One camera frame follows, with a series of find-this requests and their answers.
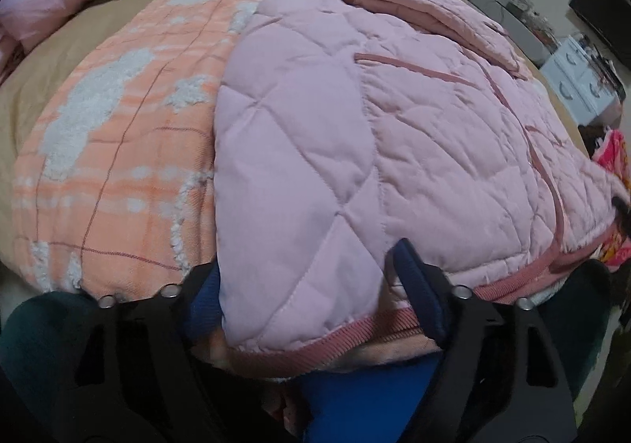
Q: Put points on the pink quilted jacket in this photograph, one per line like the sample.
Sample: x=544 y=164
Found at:
x=345 y=127

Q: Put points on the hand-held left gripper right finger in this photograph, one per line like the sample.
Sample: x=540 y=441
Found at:
x=419 y=290

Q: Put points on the pink patterned garment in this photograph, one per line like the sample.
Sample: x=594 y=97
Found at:
x=614 y=152

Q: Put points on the person's blue garment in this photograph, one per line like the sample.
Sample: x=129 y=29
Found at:
x=365 y=398

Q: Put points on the orange checked blanket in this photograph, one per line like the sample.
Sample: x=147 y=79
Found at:
x=123 y=127

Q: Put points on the person's dark green garment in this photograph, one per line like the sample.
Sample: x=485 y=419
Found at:
x=39 y=339

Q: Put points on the black television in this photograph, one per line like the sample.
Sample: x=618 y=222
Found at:
x=604 y=4

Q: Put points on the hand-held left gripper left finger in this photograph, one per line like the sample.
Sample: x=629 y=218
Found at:
x=202 y=300

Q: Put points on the bed with tan sheet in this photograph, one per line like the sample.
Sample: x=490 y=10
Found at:
x=49 y=63

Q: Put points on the white drawer cabinet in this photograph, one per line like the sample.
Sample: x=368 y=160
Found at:
x=577 y=78

